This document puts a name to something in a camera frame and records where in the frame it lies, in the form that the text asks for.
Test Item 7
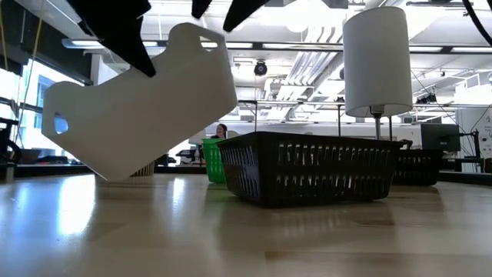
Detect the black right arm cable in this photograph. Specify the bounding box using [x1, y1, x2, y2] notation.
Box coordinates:
[460, 0, 492, 47]

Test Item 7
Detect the white plastic handled basket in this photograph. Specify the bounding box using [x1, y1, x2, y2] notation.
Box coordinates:
[41, 22, 238, 182]

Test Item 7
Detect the black slotted plastic basket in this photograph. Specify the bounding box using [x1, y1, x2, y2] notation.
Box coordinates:
[391, 138, 444, 187]
[216, 131, 404, 209]

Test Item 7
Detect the person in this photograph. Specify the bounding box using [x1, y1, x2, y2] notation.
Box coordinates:
[210, 122, 228, 140]

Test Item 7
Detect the ceiling light strip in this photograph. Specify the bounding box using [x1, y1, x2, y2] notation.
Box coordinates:
[451, 46, 492, 54]
[409, 45, 444, 53]

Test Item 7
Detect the black monitor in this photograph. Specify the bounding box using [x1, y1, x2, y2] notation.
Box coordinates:
[420, 122, 461, 153]

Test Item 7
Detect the white cylindrical lamp shade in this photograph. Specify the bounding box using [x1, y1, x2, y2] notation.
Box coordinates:
[342, 5, 414, 142]

